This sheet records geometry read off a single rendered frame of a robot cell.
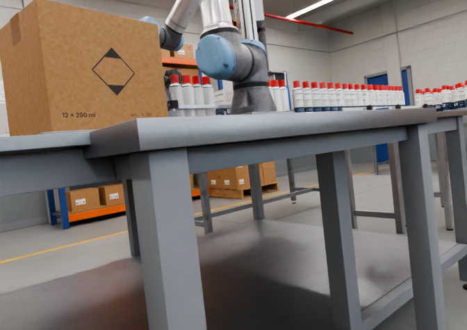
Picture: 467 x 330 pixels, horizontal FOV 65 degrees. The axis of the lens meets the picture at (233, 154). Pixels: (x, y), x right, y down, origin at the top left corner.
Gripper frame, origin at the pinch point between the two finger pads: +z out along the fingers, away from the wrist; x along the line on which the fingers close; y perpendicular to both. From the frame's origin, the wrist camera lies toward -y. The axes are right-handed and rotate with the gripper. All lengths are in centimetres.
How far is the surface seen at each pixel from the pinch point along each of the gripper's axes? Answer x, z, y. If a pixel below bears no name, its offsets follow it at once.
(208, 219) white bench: -47, 108, 117
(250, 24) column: -44.0, -12.6, -16.3
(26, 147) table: 60, -21, -65
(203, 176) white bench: -64, 78, 117
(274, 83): -58, 18, -1
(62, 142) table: 56, -19, -65
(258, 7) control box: -53, -17, -17
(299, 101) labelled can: -68, 34, -1
